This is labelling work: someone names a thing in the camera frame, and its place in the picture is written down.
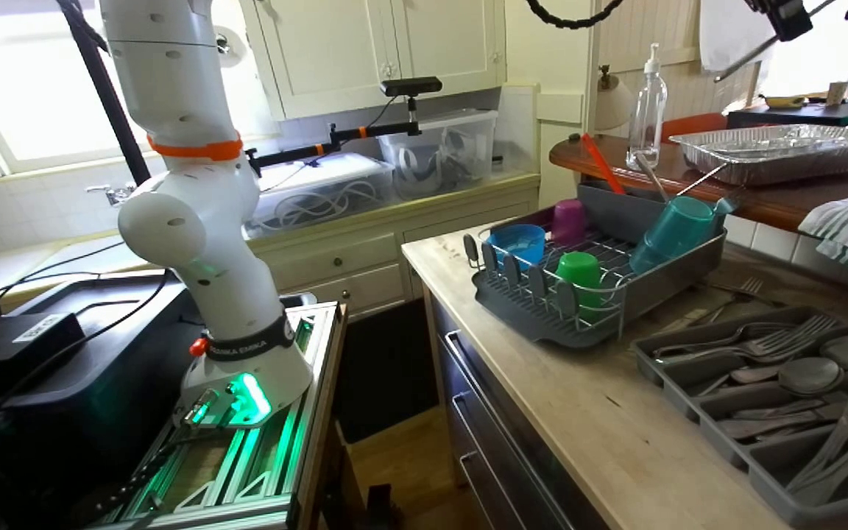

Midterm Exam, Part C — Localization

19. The grey cutlery tray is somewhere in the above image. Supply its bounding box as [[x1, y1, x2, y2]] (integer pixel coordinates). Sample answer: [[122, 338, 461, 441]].
[[633, 307, 848, 526]]

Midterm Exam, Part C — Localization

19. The aluminium foil tray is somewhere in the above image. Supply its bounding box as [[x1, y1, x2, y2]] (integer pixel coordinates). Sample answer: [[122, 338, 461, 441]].
[[674, 124, 848, 188]]

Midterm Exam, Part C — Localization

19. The clear plastic storage bin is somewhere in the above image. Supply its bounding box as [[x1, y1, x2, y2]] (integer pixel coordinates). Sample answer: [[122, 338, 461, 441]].
[[244, 113, 497, 236]]

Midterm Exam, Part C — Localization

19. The green plastic cup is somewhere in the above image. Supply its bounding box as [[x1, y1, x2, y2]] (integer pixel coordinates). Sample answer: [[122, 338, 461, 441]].
[[556, 250, 601, 307]]

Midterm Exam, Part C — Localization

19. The black printer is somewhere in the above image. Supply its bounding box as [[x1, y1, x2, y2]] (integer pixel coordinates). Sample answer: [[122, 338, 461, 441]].
[[0, 276, 200, 488]]

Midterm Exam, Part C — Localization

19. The magenta plastic cup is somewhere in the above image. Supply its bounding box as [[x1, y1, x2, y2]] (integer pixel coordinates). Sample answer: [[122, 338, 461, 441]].
[[550, 201, 587, 244]]

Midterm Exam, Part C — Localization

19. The clear spray bottle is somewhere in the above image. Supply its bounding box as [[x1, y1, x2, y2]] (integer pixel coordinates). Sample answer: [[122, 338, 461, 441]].
[[626, 48, 670, 172]]

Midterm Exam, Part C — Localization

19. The teal plastic cup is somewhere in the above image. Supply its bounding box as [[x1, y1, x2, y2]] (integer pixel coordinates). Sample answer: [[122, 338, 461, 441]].
[[630, 194, 736, 273]]

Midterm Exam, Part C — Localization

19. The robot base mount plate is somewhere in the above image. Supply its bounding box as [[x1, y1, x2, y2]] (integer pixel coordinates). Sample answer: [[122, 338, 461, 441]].
[[91, 300, 346, 530]]

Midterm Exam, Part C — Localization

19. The blue plastic bowl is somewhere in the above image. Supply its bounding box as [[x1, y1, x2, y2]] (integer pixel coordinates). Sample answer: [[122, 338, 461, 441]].
[[489, 223, 546, 264]]

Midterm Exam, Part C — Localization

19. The orange handled utensil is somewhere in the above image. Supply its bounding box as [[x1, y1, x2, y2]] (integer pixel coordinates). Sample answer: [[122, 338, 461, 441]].
[[581, 136, 629, 194]]

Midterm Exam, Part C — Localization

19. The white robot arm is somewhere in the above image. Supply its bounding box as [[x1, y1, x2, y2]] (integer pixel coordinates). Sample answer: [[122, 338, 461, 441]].
[[101, 0, 313, 411]]

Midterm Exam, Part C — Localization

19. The grey dish drying rack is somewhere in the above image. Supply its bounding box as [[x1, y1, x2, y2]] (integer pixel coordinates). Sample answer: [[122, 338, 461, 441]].
[[465, 186, 732, 350]]

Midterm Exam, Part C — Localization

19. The large silver spoon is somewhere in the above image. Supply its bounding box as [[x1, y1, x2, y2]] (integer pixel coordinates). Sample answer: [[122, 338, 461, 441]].
[[698, 356, 845, 403]]

